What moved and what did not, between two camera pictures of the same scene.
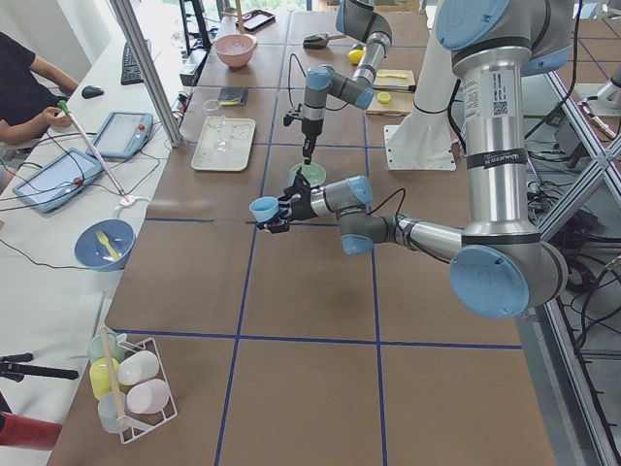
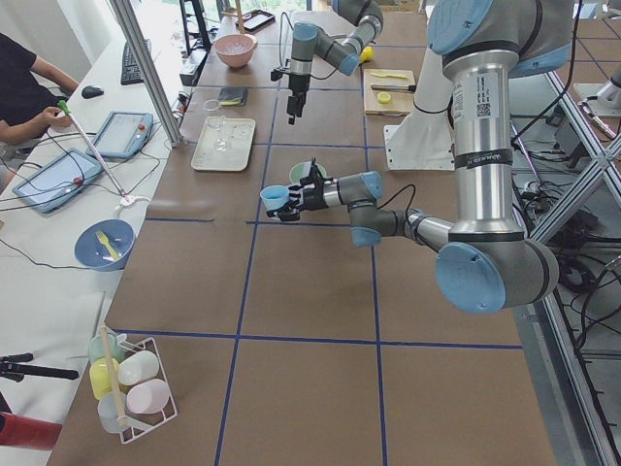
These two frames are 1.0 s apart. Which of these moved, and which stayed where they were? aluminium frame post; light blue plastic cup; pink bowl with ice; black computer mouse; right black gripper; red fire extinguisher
Moved: light blue plastic cup; right black gripper
Stayed: pink bowl with ice; aluminium frame post; red fire extinguisher; black computer mouse
